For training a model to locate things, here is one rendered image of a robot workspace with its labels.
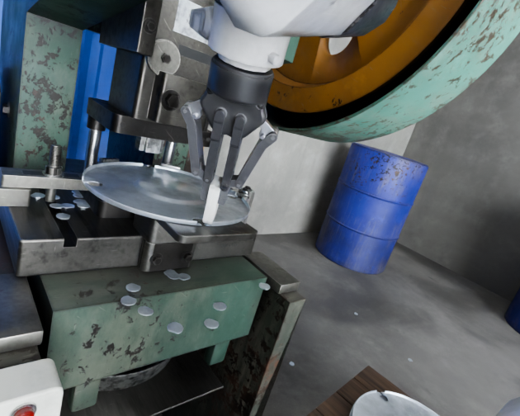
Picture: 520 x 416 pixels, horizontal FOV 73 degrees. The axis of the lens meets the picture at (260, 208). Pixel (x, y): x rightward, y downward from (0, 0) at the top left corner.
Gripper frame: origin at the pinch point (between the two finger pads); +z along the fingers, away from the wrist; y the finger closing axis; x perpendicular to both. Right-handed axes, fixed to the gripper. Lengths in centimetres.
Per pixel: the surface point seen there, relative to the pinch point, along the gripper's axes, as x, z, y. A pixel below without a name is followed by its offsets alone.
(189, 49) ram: 19.2, -14.6, -11.9
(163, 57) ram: 13.8, -13.8, -14.2
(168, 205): 1.6, 4.6, -7.0
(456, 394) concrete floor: 53, 104, 120
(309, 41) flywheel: 54, -16, 8
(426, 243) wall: 249, 157, 185
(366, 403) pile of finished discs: 4, 48, 46
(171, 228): -5.9, 2.4, -4.1
